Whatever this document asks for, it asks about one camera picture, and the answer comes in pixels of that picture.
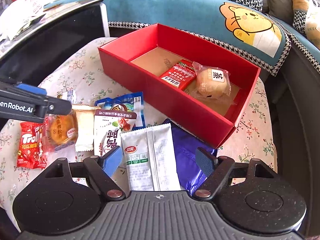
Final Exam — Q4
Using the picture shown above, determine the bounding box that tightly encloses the gold walnut snack packet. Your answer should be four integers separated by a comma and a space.
72, 105, 100, 152

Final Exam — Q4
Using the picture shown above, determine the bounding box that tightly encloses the red Trolli candy packet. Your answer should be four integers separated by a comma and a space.
17, 121, 47, 169

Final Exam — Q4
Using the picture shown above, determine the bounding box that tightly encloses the steamed cake clear packet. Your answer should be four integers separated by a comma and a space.
192, 62, 231, 99

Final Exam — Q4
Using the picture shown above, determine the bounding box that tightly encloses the teal lion sofa cover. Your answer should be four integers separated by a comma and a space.
53, 0, 319, 75

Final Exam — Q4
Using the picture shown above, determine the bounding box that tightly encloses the black glossy side table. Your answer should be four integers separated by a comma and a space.
1, 0, 110, 86

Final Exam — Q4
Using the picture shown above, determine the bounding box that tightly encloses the purple foil snack packet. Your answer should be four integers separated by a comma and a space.
163, 118, 218, 194

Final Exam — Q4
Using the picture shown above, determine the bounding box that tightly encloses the blue seafood snack packet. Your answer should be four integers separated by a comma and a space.
94, 92, 146, 130

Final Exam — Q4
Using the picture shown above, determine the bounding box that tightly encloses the red cardboard box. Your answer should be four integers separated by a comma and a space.
99, 24, 260, 148

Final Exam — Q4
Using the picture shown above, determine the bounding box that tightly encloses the mooncake clear packet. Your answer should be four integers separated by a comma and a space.
43, 112, 78, 152

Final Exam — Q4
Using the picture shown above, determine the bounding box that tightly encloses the red jujube snack packet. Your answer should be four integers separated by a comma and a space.
159, 60, 196, 90

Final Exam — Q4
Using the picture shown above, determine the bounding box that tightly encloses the small houndstooth orange pillow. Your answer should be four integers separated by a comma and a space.
292, 0, 309, 36

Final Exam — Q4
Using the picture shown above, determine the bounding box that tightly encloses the white duck snack packet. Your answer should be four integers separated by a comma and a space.
94, 109, 137, 156

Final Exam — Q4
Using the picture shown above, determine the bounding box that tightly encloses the white Weilong snack packet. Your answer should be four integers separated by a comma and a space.
120, 124, 181, 191

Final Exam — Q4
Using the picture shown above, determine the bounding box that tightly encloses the white plastic bag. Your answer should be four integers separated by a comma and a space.
304, 0, 320, 51

